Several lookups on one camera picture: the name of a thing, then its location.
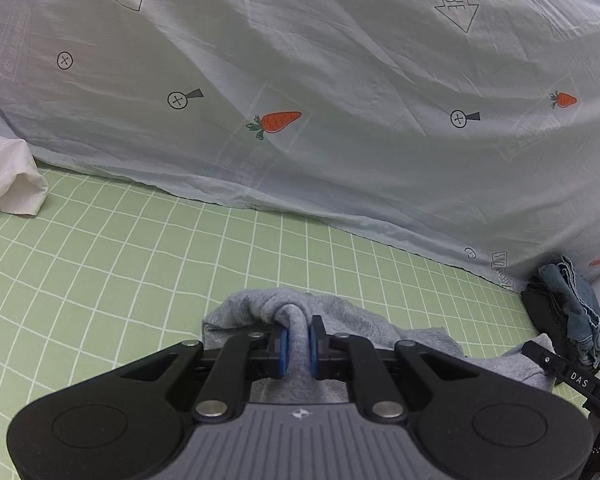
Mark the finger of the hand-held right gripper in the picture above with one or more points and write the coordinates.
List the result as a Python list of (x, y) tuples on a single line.
[(540, 355)]

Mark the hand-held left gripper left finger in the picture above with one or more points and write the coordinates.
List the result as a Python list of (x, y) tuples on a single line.
[(283, 355)]

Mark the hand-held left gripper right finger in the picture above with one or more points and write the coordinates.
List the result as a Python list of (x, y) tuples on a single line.
[(314, 355)]

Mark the grey zip hoodie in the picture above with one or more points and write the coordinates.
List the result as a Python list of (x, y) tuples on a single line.
[(340, 315)]

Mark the folded black garment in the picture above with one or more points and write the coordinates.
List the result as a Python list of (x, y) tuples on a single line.
[(547, 317)]

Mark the folded blue jeans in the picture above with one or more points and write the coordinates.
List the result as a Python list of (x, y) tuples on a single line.
[(582, 305)]

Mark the green grid mat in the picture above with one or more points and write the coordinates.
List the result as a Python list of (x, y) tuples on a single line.
[(130, 260)]

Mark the carrot printed sheet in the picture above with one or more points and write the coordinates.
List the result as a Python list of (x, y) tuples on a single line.
[(330, 60)]

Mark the white garment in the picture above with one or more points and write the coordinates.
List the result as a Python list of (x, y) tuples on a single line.
[(10, 180)]

